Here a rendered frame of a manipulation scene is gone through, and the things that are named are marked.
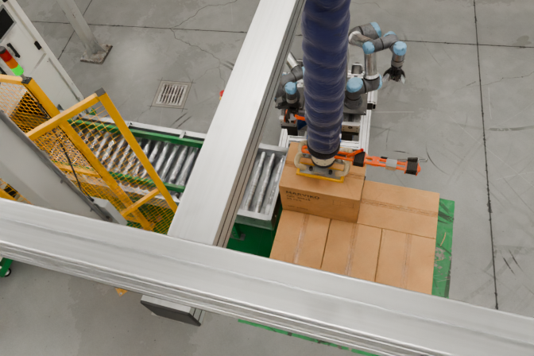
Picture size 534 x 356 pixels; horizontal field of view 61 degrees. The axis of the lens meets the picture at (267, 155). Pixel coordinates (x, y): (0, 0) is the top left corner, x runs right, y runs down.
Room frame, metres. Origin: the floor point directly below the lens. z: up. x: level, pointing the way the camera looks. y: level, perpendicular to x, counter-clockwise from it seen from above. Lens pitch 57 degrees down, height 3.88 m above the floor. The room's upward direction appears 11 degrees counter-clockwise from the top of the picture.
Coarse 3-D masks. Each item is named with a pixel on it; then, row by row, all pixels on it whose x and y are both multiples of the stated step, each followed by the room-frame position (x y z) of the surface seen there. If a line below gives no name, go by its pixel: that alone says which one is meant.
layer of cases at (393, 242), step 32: (384, 192) 1.56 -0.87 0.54; (416, 192) 1.51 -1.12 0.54; (288, 224) 1.45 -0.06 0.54; (320, 224) 1.40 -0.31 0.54; (352, 224) 1.35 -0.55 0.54; (384, 224) 1.30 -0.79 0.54; (416, 224) 1.24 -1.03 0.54; (288, 256) 1.19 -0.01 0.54; (320, 256) 1.15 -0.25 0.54; (352, 256) 1.10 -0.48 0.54; (384, 256) 1.05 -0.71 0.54; (416, 256) 1.00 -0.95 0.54; (416, 288) 0.77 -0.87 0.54
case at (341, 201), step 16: (288, 160) 1.80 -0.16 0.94; (304, 160) 1.77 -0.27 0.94; (288, 176) 1.65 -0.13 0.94; (304, 176) 1.63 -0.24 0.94; (352, 176) 1.55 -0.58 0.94; (288, 192) 1.57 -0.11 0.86; (304, 192) 1.52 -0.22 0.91; (320, 192) 1.47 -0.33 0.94; (336, 192) 1.45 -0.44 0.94; (352, 192) 1.42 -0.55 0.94; (288, 208) 1.57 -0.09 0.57; (304, 208) 1.52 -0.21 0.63; (320, 208) 1.47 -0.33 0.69; (336, 208) 1.42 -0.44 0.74; (352, 208) 1.37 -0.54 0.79
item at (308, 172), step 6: (300, 162) 1.68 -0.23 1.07; (306, 168) 1.61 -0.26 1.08; (312, 168) 1.59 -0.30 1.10; (330, 168) 1.58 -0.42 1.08; (336, 168) 1.57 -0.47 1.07; (300, 174) 1.58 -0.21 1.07; (306, 174) 1.57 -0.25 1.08; (312, 174) 1.56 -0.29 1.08; (318, 174) 1.55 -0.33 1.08; (330, 174) 1.53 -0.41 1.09; (330, 180) 1.49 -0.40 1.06; (336, 180) 1.47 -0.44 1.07; (342, 180) 1.46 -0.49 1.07
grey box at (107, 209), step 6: (90, 198) 1.30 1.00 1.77; (96, 198) 1.29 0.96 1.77; (102, 204) 1.24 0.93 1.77; (108, 204) 1.25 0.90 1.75; (102, 210) 1.24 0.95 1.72; (108, 210) 1.23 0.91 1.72; (114, 210) 1.25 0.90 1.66; (114, 216) 1.23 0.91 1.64; (120, 216) 1.25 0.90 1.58; (114, 222) 1.24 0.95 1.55; (120, 222) 1.23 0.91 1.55; (126, 222) 1.26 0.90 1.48
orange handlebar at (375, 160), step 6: (306, 150) 1.69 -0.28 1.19; (336, 156) 1.60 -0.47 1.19; (366, 156) 1.55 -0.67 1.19; (366, 162) 1.51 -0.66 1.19; (372, 162) 1.49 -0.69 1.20; (378, 162) 1.48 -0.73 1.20; (402, 162) 1.45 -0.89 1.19; (396, 168) 1.42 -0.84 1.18; (402, 168) 1.40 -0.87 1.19; (420, 168) 1.38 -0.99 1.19
